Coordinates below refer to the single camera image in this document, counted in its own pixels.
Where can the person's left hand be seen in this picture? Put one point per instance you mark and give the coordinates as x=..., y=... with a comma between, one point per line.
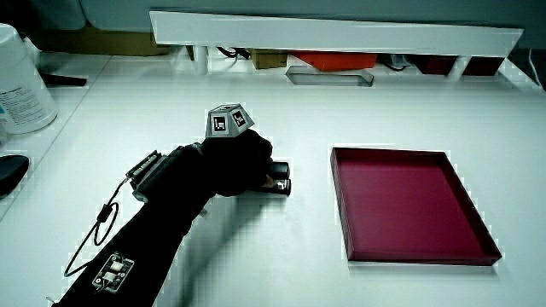
x=234, y=164

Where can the black cylindrical object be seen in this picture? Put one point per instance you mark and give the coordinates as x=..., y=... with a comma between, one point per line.
x=280, y=169

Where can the person's left forearm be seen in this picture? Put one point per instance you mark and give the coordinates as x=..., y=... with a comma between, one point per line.
x=153, y=230

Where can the white desk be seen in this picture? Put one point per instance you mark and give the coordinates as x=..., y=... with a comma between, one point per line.
x=298, y=111

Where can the white desk shelf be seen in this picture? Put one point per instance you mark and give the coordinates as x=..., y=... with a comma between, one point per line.
x=324, y=34

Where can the grey wrist sensor module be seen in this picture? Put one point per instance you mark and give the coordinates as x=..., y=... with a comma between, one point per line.
x=143, y=168

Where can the small brown cardboard box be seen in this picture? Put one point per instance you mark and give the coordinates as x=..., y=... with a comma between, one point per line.
x=268, y=59

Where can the orange box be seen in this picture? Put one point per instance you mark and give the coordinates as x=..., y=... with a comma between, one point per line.
x=337, y=59

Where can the small circuit board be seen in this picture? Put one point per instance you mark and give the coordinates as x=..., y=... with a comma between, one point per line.
x=113, y=273

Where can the dark red tray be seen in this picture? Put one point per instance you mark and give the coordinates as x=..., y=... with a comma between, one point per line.
x=401, y=204

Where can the large brown cardboard box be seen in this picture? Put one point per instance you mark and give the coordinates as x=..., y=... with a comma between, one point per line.
x=98, y=42

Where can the flat black object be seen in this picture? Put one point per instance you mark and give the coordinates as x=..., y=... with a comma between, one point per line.
x=64, y=79

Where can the dark red box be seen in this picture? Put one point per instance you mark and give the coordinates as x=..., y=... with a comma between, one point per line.
x=484, y=66
x=433, y=64

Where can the black computer mouse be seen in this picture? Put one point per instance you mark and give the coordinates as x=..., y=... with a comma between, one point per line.
x=10, y=170

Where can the white plastic canister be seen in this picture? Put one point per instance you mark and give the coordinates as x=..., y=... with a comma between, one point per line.
x=21, y=85

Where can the grey metal bracket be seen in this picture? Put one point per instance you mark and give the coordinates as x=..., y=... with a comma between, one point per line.
x=298, y=79

